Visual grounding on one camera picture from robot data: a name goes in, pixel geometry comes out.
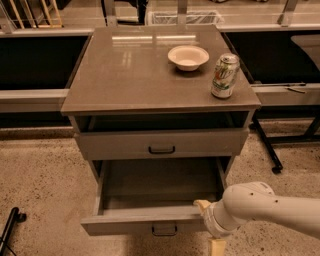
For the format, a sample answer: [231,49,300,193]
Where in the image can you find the grey drawer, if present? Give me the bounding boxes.
[75,128,248,160]
[81,157,230,236]

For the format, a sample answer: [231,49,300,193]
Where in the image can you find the black stand foot left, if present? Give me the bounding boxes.
[0,207,27,256]

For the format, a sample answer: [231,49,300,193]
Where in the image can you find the white ceramic bowl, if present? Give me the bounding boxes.
[168,45,209,71]

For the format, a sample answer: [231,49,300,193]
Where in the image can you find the grey top drawer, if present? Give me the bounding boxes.
[75,128,248,160]

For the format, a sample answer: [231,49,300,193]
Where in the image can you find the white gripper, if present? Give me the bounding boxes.
[193,200,241,256]

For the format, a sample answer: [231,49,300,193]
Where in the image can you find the green white soda can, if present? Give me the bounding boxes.
[211,53,240,99]

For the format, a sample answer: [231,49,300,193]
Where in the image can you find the black stand base right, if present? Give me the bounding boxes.
[251,114,320,174]

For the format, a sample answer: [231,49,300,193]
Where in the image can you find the wooden frame rack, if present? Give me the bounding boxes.
[2,0,63,29]

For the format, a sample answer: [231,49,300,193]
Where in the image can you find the white wire basket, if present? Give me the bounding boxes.
[145,10,224,26]

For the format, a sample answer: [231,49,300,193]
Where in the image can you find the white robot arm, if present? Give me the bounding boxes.
[193,181,320,256]

